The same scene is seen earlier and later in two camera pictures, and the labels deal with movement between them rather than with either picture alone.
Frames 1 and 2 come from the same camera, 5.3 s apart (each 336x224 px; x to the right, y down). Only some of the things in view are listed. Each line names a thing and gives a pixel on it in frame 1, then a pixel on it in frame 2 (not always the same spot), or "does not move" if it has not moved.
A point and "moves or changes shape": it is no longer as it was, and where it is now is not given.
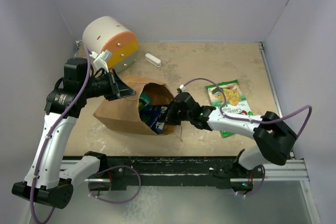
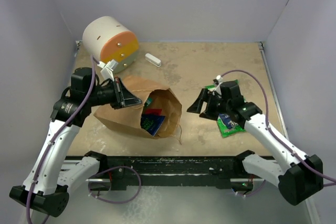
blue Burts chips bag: (150, 115) moves or changes shape
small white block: (153, 59) does not move
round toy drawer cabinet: (118, 42) does not move
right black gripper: (169, 117) → (197, 106)
